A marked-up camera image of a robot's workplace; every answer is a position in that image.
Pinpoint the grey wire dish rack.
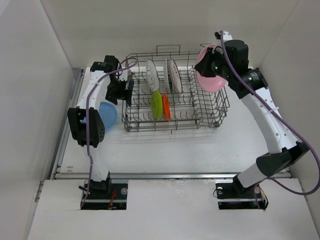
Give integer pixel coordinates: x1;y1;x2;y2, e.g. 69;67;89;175
121;45;230;132

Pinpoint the white plate with red pattern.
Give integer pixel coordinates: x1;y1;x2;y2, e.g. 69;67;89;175
169;59;182;94

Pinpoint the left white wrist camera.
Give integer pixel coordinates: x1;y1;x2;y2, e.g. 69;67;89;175
119;70;134;89

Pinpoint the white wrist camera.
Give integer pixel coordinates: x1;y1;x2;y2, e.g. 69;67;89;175
214;30;233;47
119;70;134;89

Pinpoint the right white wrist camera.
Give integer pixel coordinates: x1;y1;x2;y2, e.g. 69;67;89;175
214;30;233;47

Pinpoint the blue plastic plate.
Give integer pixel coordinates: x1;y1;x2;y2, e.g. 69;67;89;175
98;102;118;131

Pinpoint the white plate with grey pattern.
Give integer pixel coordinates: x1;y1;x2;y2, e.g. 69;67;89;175
146;59;160;92

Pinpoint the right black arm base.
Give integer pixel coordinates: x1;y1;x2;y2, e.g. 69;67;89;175
213;182;269;211

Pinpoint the green plastic plate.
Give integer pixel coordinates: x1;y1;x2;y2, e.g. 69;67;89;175
150;90;163;120

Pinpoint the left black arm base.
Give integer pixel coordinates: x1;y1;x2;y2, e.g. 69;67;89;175
79;180;128;211

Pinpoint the aluminium rail across table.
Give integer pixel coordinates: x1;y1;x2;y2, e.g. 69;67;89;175
51;171;292;180

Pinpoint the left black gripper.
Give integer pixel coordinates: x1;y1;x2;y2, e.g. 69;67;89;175
107;78;133;106

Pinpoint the orange plastic plate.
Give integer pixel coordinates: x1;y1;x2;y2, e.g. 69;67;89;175
162;93;171;121

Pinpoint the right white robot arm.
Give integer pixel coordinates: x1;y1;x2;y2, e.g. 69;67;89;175
194;40;310;197

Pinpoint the pink plastic plate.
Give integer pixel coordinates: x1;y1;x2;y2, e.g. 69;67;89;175
194;44;227;93

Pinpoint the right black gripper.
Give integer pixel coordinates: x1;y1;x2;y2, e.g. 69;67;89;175
194;47;233;81

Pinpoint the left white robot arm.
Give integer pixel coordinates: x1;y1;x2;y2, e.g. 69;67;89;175
67;55;138;199

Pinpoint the plain white ceramic plate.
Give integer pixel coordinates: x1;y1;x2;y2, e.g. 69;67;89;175
163;57;171;94

